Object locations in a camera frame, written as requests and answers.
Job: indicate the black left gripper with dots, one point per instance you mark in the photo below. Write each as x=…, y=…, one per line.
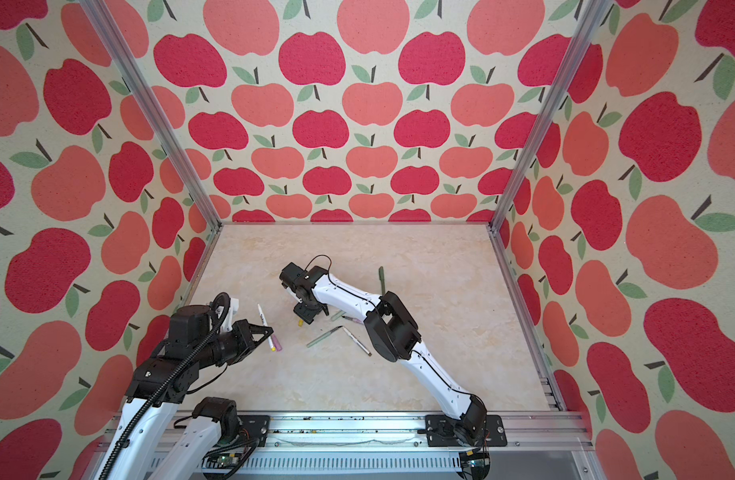
x=244, y=330

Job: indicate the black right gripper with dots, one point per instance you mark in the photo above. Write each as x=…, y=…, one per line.
x=303, y=314

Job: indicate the white yellow-tipped pen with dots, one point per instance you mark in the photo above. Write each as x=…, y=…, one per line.
x=271, y=336

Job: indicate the dark green pen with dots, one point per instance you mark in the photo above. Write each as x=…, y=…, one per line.
x=382, y=281

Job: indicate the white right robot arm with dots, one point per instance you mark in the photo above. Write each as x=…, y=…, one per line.
x=395, y=336

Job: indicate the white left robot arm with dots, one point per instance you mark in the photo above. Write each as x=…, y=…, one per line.
x=199, y=337

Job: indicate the light green pen cap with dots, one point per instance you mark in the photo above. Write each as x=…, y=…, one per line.
x=337, y=314

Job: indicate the light green pen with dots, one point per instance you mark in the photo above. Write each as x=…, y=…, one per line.
x=323, y=337

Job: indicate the white brown-tipped pen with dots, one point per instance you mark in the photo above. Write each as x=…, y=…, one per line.
x=357, y=341

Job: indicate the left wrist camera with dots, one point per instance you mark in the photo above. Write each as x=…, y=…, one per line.
x=228, y=313

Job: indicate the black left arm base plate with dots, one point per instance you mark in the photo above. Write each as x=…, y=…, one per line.
x=247, y=430

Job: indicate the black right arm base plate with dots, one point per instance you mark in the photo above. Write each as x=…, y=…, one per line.
x=442, y=431

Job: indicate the aluminium left rear corner post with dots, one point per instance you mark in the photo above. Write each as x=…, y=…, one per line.
x=114, y=40

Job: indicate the aluminium corner post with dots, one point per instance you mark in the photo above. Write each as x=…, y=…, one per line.
x=559, y=91
x=114, y=40

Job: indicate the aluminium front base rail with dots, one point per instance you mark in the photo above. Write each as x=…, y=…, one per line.
x=326, y=445

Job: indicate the aluminium right rear corner post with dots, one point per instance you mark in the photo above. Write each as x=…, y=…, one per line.
x=559, y=91

